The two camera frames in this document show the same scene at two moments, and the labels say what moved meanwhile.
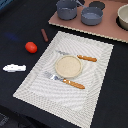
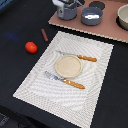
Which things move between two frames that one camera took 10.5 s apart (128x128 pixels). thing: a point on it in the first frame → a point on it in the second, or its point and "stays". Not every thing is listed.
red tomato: (31, 47) stays
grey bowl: (91, 16) stays
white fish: (14, 68) → (92, 16)
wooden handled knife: (79, 56) stays
